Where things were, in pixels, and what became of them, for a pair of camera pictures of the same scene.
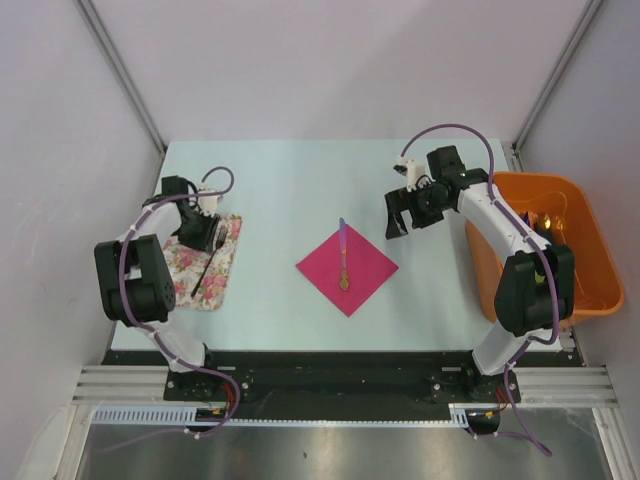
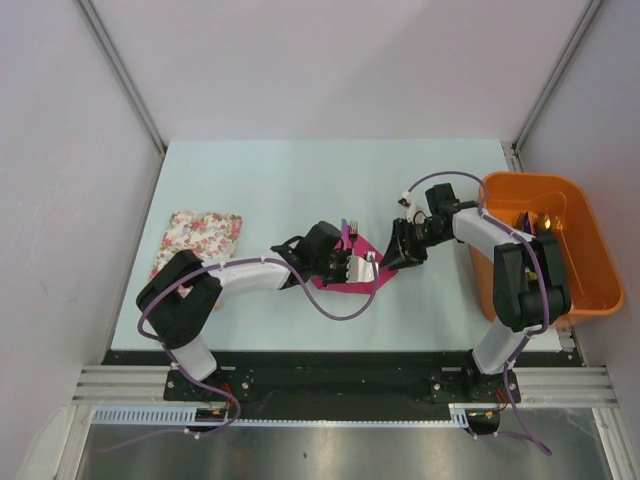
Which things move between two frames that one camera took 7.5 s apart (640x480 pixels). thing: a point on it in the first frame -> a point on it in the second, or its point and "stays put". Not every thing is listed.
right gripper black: x=400 y=200 -> x=396 y=256
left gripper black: x=206 y=241 -> x=342 y=277
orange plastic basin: x=557 y=210 stays put
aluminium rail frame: x=537 y=385 stays put
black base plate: x=339 y=385 stays put
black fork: x=221 y=234 -> x=353 y=233
